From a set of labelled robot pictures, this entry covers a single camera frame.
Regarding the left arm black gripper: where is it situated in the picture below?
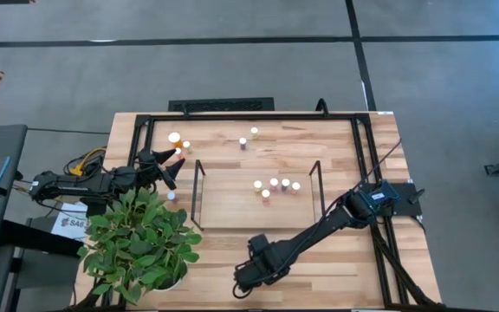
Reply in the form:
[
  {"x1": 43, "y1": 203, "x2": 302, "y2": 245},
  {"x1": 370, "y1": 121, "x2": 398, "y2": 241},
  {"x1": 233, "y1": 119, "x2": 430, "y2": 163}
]
[{"x1": 136, "y1": 148, "x2": 187, "y2": 192}]

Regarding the black framed clear shelf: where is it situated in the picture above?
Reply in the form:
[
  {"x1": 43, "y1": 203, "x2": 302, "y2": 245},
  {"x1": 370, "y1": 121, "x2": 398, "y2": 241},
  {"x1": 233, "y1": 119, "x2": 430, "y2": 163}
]
[{"x1": 190, "y1": 159, "x2": 328, "y2": 232}]

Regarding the black perforated floor mat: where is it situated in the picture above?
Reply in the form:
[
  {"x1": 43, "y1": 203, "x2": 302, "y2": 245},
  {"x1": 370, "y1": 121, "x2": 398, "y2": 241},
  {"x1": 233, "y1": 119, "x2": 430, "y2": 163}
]
[{"x1": 167, "y1": 96, "x2": 275, "y2": 113}]

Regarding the green leafy plant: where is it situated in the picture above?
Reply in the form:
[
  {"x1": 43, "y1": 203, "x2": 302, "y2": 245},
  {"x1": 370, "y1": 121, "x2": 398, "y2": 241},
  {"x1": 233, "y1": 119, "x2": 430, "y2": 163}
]
[{"x1": 77, "y1": 186, "x2": 203, "y2": 306}]

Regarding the white plant pot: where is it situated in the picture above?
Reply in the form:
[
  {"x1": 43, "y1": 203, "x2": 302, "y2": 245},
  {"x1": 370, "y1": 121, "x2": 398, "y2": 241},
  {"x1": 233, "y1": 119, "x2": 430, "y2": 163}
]
[{"x1": 152, "y1": 276, "x2": 185, "y2": 293}]

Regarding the white printed paper sheet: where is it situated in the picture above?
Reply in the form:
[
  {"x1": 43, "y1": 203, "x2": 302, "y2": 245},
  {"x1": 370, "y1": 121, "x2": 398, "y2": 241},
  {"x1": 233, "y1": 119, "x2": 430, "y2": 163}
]
[{"x1": 51, "y1": 202, "x2": 89, "y2": 242}]

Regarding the black table clamp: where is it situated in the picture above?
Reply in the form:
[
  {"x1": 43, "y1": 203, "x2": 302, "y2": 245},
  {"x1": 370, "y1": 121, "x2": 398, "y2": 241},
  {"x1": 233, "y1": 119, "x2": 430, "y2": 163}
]
[{"x1": 314, "y1": 98, "x2": 331, "y2": 118}]

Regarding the yellow cable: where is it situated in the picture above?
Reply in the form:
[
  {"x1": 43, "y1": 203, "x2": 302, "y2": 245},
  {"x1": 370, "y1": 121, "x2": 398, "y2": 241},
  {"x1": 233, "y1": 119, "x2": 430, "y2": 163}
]
[{"x1": 68, "y1": 146, "x2": 108, "y2": 178}]

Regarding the black aluminium rig frame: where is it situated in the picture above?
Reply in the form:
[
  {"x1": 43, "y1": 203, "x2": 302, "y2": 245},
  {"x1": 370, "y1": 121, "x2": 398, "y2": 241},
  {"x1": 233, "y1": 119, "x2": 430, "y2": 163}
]
[{"x1": 72, "y1": 110, "x2": 446, "y2": 312}]

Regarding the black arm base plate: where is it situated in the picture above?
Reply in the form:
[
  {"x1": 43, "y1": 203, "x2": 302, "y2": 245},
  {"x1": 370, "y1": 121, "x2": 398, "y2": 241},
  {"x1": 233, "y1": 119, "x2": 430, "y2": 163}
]
[{"x1": 359, "y1": 181, "x2": 424, "y2": 218}]

